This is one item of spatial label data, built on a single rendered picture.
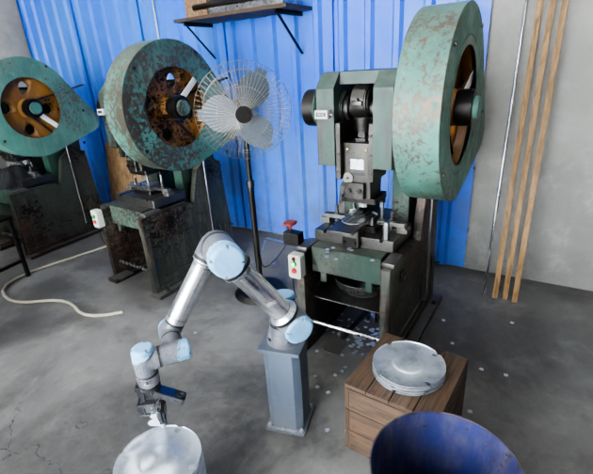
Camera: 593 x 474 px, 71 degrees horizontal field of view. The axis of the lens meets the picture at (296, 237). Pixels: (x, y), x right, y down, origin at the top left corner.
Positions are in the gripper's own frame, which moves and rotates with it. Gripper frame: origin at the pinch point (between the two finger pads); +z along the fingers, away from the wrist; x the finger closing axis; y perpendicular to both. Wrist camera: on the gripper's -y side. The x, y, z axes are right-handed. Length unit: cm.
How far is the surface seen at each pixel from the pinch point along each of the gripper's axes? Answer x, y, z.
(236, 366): -70, -23, 34
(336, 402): -33, -72, 34
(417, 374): -2, -98, -5
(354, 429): -4, -73, 21
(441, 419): 27, -94, -11
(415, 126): -29, -103, -97
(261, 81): -139, -54, -113
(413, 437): 26, -85, -4
